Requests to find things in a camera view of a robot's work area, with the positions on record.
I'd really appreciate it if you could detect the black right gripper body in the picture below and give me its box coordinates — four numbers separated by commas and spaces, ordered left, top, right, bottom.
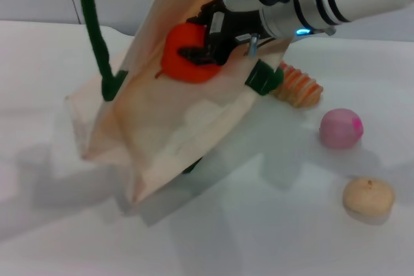
200, 0, 271, 65

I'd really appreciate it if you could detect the orange toy fruit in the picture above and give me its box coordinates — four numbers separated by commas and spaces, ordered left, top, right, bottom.
154, 23, 224, 85

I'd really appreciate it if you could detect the white handbag with green handles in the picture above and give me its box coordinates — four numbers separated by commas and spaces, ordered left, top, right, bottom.
63, 0, 294, 216

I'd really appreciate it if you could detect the pink toy peach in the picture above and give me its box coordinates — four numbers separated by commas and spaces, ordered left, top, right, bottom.
319, 107, 365, 150

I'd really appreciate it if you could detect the orange striped bread loaf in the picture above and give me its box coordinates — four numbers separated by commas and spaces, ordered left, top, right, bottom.
269, 61, 325, 109

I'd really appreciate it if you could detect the beige round bun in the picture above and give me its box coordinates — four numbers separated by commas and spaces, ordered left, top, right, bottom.
342, 176, 396, 218

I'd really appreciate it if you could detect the right wrist cable plug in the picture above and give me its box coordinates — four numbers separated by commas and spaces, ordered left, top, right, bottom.
235, 32, 261, 59

